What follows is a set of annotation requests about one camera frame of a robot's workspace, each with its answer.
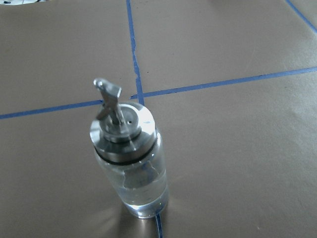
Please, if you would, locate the glass sauce bottle steel spout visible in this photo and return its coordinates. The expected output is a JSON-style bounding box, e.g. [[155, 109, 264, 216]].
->
[[90, 78, 168, 219]]

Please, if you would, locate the brown paper table cover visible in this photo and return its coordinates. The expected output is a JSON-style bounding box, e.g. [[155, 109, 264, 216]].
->
[[0, 0, 317, 238]]

